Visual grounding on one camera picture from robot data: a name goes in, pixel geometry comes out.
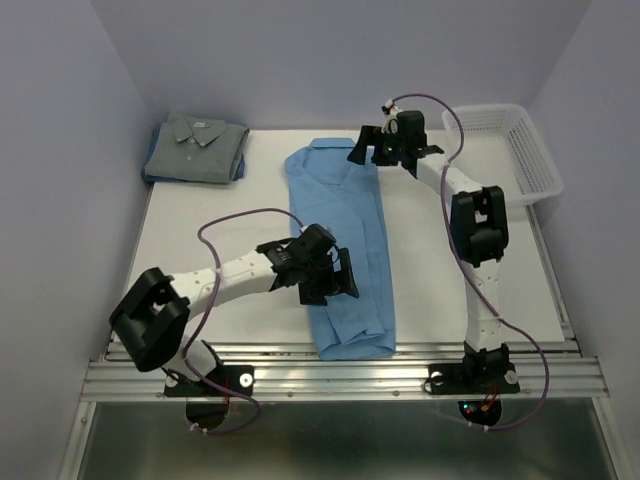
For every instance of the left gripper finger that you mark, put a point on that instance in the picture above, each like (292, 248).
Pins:
(344, 280)
(314, 296)

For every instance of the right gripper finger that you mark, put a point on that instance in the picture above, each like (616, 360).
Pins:
(365, 139)
(384, 156)

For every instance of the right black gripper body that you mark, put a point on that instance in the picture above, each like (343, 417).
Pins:
(390, 138)

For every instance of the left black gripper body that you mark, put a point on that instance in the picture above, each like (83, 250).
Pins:
(321, 270)

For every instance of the light blue long sleeve shirt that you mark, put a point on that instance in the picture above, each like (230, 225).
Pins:
(325, 188)

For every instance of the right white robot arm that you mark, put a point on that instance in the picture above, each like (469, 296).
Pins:
(475, 222)

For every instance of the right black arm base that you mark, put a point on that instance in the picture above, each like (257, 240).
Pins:
(451, 379)

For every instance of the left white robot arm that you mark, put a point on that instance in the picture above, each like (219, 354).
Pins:
(151, 318)

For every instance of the white plastic basket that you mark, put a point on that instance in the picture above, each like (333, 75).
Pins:
(503, 147)

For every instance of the folded grey shirt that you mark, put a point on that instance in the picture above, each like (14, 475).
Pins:
(195, 145)

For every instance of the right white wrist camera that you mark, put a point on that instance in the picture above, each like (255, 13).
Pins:
(390, 111)

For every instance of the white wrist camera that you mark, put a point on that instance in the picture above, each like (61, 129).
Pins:
(390, 111)
(316, 231)

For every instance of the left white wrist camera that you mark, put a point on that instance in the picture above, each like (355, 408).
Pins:
(316, 231)

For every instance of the aluminium rail frame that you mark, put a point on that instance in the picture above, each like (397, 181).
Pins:
(352, 420)

